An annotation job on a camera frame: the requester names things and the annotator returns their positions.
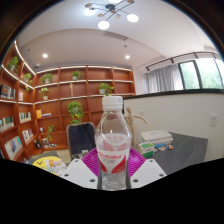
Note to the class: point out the colourful book stack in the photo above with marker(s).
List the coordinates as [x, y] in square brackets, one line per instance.
[48, 163]

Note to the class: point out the clear plastic water bottle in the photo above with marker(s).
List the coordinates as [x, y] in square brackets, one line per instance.
[112, 156]

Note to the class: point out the white flat box stack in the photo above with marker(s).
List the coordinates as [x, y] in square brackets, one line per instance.
[156, 136]

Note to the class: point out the branched ceiling lamp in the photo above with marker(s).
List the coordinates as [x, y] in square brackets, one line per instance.
[110, 10]

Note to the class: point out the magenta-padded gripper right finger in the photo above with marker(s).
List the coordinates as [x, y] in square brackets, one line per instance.
[148, 171]

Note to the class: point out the small green-white box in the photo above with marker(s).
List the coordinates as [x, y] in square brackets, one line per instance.
[146, 150]

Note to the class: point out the grey window curtain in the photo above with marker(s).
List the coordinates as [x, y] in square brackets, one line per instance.
[165, 79]

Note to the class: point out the white wall socket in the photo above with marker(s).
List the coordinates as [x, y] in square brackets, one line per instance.
[213, 120]

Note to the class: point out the recessed ceiling downlight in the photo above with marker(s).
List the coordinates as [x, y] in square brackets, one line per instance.
[127, 57]
[44, 55]

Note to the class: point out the wooden artist mannequin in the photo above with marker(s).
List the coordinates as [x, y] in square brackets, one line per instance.
[131, 120]

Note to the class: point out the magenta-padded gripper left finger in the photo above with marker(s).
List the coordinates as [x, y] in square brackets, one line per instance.
[78, 171]

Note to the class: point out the wooden wall shelf unit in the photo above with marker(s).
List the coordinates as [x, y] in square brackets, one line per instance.
[53, 86]

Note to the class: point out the black office chair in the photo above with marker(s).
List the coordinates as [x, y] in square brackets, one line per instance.
[81, 138]

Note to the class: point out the window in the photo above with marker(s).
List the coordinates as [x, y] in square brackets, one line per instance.
[203, 73]

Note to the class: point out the ceiling air vent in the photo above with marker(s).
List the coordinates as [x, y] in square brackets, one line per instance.
[115, 35]

